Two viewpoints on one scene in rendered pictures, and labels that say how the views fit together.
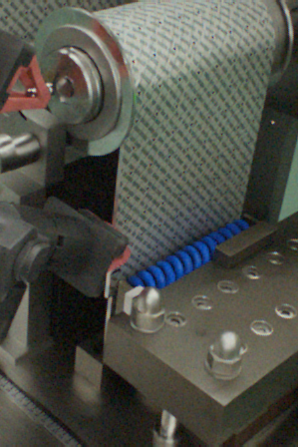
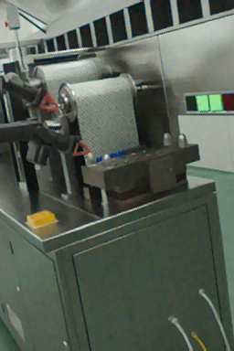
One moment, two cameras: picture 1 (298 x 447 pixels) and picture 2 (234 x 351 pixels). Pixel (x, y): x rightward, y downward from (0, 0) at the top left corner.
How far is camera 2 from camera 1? 0.94 m
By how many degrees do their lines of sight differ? 32
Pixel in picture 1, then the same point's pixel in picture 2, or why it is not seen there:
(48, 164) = (63, 127)
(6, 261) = (30, 127)
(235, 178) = (131, 132)
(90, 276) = (69, 148)
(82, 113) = (65, 108)
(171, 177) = (101, 127)
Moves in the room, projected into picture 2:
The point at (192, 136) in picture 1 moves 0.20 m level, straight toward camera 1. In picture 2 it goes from (104, 114) to (79, 123)
